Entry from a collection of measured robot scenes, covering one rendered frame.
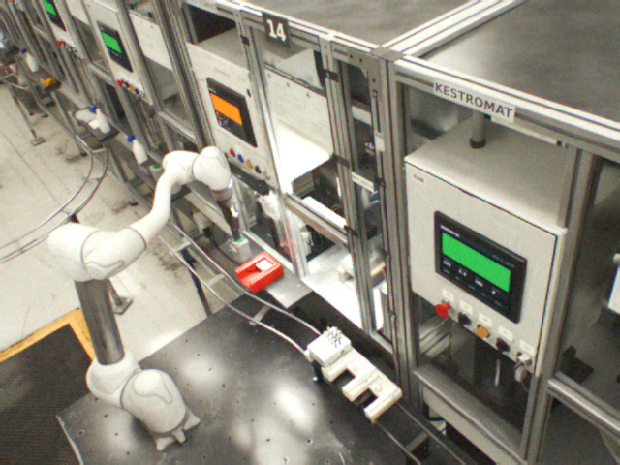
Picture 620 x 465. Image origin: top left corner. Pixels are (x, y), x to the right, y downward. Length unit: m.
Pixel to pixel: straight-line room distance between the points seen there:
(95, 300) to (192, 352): 0.62
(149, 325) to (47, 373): 0.63
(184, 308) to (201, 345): 1.19
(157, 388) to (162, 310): 1.68
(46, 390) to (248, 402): 1.67
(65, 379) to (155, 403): 1.59
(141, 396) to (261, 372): 0.51
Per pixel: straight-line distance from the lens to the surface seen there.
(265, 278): 2.38
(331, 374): 2.10
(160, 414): 2.22
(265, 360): 2.45
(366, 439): 2.19
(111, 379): 2.29
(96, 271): 1.90
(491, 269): 1.35
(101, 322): 2.16
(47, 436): 3.53
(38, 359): 3.93
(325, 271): 2.40
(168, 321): 3.73
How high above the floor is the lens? 2.58
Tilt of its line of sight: 40 degrees down
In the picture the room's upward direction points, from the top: 11 degrees counter-clockwise
